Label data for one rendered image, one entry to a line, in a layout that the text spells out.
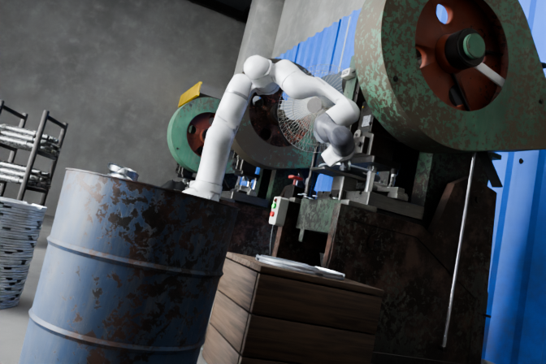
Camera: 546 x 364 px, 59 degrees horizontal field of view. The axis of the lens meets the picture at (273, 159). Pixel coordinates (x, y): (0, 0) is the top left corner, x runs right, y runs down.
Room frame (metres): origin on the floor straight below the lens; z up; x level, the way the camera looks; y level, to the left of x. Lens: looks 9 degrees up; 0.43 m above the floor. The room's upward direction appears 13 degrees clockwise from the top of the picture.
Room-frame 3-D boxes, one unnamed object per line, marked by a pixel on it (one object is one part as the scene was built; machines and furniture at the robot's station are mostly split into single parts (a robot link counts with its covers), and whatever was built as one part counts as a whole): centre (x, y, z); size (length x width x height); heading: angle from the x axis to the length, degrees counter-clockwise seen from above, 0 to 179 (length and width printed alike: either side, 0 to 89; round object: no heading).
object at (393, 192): (2.12, -0.54, 0.76); 0.17 x 0.06 x 0.10; 23
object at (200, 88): (8.06, 1.19, 2.44); 1.25 x 0.92 x 0.27; 23
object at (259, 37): (7.39, 0.64, 2.15); 0.42 x 0.40 x 4.30; 113
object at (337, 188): (2.21, -0.31, 0.72); 0.25 x 0.14 x 0.14; 113
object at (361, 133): (2.26, -0.44, 1.04); 0.17 x 0.15 x 0.30; 113
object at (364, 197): (2.28, -0.48, 0.68); 0.45 x 0.30 x 0.06; 23
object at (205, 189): (2.01, 0.28, 0.52); 0.22 x 0.19 x 0.14; 105
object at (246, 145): (4.01, -0.15, 0.87); 1.53 x 0.99 x 1.74; 111
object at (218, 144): (1.99, 0.24, 0.71); 0.18 x 0.11 x 0.25; 5
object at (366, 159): (2.28, -0.48, 0.86); 0.20 x 0.16 x 0.05; 23
